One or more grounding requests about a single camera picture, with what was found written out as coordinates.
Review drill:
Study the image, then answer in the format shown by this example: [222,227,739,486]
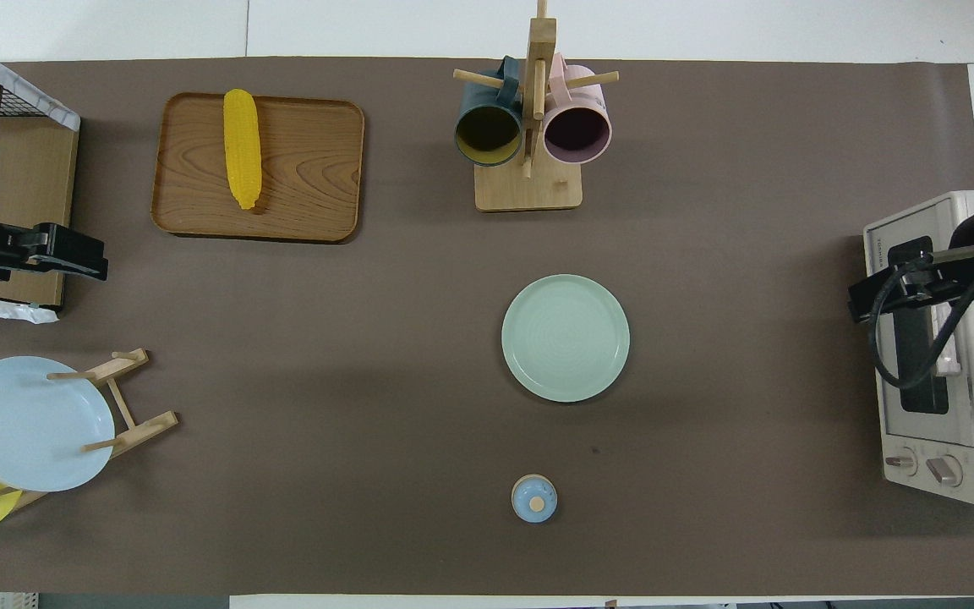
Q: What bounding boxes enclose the wooden tray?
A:
[150,92,366,244]

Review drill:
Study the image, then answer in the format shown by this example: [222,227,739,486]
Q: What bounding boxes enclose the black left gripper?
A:
[0,222,110,282]

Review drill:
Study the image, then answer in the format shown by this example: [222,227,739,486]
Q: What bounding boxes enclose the light green plate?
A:
[501,274,631,403]

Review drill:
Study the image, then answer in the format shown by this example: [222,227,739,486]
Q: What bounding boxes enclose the wooden plate rack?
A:
[0,347,180,513]

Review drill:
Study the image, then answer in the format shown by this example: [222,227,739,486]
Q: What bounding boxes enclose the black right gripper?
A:
[847,240,974,325]

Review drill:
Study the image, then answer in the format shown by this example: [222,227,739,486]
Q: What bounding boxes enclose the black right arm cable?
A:
[867,237,974,407]

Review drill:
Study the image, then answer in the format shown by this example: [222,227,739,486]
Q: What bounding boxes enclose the dark blue mug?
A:
[453,56,525,167]

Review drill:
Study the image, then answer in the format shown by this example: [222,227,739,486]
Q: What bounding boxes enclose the wooden shelf box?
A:
[0,34,82,324]

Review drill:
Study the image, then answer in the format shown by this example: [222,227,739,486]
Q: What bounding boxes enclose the glass oven door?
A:
[865,211,974,449]

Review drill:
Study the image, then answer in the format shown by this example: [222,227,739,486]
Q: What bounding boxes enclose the wooden mug tree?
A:
[452,0,621,212]

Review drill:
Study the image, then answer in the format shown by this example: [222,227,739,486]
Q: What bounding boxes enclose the brown table mat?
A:
[0,58,974,597]

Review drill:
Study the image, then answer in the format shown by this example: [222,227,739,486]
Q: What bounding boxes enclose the pink mug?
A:
[542,52,614,166]

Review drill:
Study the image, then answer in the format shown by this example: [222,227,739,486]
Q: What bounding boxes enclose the light blue plate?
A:
[0,356,116,493]

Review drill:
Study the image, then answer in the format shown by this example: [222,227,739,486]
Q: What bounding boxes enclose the yellow corn cob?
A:
[223,89,264,211]

